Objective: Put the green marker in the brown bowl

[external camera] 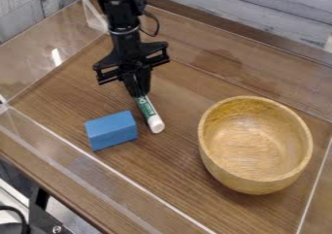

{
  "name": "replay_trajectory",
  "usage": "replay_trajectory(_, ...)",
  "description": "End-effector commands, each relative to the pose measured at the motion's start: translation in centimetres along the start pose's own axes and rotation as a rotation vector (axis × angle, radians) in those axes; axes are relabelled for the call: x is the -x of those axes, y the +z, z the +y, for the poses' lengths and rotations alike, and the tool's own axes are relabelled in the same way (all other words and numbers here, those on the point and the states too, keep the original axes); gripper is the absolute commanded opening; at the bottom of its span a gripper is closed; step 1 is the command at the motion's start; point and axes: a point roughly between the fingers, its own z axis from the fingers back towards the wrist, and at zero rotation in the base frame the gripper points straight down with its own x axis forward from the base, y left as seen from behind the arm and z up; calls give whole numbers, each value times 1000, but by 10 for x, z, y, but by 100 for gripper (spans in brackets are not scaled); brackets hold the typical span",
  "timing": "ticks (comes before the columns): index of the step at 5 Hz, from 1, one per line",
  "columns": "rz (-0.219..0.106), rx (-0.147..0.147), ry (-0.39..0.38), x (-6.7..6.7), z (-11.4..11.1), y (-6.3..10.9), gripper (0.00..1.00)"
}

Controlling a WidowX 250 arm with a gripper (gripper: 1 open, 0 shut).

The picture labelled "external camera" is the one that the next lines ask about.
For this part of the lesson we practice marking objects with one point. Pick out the black table leg bracket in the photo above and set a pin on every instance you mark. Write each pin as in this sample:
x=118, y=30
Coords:
x=42, y=222

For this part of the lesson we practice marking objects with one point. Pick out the brown wooden bowl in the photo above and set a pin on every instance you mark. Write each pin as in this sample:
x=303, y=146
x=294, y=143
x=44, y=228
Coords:
x=255, y=144

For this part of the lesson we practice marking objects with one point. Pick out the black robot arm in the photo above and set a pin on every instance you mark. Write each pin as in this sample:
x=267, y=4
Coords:
x=123, y=15

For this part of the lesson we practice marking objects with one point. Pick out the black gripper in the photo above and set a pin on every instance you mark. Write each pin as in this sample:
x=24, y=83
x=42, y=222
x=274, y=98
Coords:
x=130, y=55

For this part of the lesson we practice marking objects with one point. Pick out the green Expo marker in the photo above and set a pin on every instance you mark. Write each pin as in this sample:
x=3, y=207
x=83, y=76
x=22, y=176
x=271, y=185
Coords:
x=151, y=115

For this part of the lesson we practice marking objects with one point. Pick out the blue rectangular block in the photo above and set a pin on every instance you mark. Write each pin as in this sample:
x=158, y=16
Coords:
x=111, y=130

